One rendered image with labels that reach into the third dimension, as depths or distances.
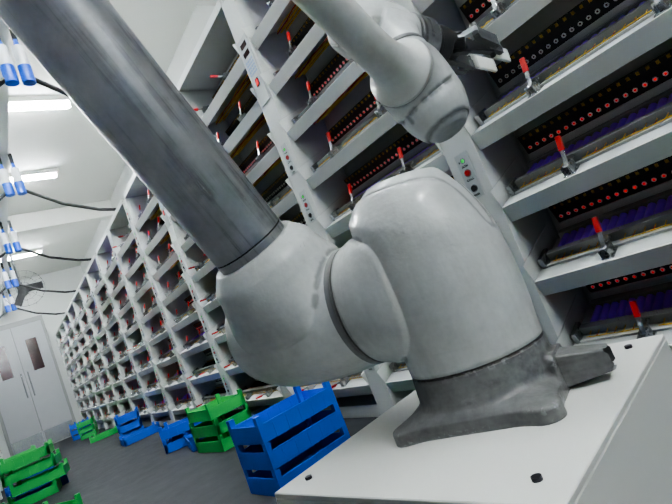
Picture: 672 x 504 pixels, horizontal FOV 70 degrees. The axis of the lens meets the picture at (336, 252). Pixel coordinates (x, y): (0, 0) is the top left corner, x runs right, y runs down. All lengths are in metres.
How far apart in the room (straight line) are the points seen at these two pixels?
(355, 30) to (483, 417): 0.48
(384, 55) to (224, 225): 0.31
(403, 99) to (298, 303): 0.34
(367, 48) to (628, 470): 0.54
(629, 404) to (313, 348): 0.32
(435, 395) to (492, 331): 0.09
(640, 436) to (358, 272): 0.29
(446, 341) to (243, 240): 0.25
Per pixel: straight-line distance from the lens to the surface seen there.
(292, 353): 0.59
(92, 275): 5.81
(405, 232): 0.49
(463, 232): 0.49
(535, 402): 0.49
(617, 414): 0.47
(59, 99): 4.73
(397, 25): 0.84
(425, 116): 0.73
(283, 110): 1.90
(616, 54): 1.14
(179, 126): 0.57
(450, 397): 0.51
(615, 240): 1.24
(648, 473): 0.49
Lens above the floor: 0.47
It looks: 6 degrees up
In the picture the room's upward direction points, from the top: 22 degrees counter-clockwise
